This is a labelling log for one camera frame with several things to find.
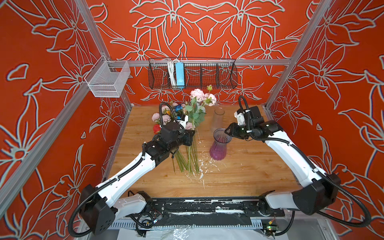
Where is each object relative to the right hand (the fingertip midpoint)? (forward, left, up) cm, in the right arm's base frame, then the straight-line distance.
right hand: (224, 131), depth 77 cm
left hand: (-2, +16, +3) cm, 16 cm away
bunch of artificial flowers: (-2, +25, -21) cm, 32 cm away
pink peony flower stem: (+5, +15, +10) cm, 19 cm away
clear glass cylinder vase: (+16, 0, -9) cm, 19 cm away
